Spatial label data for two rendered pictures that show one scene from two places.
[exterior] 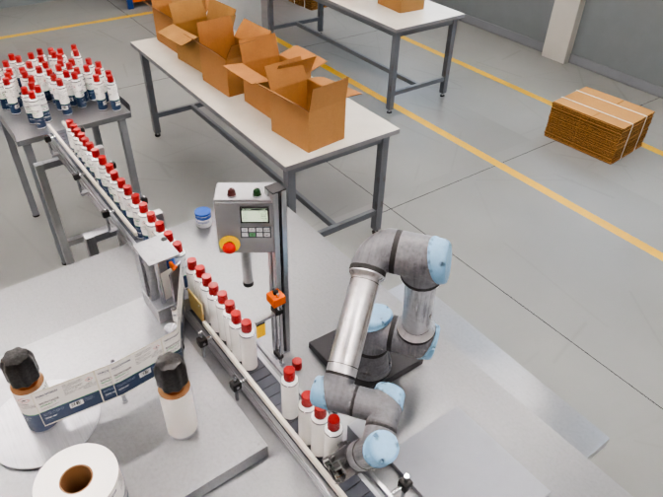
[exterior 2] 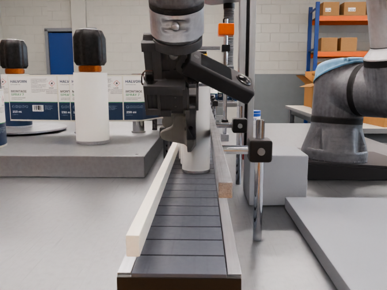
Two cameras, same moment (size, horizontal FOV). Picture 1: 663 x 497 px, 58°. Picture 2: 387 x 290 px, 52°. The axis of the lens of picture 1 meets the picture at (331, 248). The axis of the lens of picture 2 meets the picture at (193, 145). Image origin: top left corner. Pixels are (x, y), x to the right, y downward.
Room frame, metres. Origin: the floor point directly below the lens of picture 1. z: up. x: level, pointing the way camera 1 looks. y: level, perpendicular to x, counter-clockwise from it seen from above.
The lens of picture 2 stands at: (0.37, -0.48, 1.04)
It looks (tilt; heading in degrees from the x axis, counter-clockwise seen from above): 9 degrees down; 40
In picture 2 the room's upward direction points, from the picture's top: straight up
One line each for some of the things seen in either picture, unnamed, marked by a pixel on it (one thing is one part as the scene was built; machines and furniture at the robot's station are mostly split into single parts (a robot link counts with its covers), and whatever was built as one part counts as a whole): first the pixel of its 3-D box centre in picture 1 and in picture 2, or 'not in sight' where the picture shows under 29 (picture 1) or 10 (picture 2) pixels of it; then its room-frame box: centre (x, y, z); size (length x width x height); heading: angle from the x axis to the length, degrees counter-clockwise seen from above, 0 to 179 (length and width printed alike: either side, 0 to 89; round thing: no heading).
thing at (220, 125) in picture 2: not in sight; (228, 145); (1.05, -0.01, 0.91); 0.07 x 0.03 x 0.17; 128
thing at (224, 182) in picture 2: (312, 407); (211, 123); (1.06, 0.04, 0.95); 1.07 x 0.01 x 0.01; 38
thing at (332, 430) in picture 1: (332, 441); (196, 115); (0.93, -0.02, 0.98); 0.05 x 0.05 x 0.20
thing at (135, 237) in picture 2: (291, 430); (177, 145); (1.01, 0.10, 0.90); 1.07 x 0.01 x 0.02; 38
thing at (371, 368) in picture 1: (369, 353); (334, 137); (1.31, -0.14, 0.91); 0.15 x 0.15 x 0.10
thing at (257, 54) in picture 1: (276, 77); not in sight; (3.43, 0.36, 0.96); 0.53 x 0.45 x 0.37; 129
